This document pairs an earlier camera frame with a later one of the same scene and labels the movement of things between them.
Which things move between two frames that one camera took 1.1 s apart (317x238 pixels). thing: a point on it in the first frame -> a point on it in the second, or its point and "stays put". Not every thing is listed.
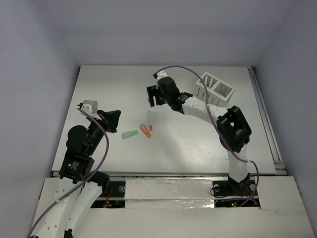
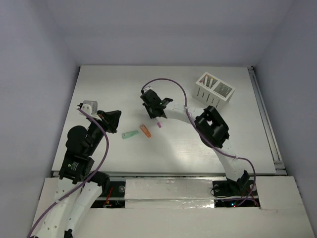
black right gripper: [153, 90] -> [152, 114]
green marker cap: [127, 134] stays put
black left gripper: [105, 120] stays put
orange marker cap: [145, 131] stays put
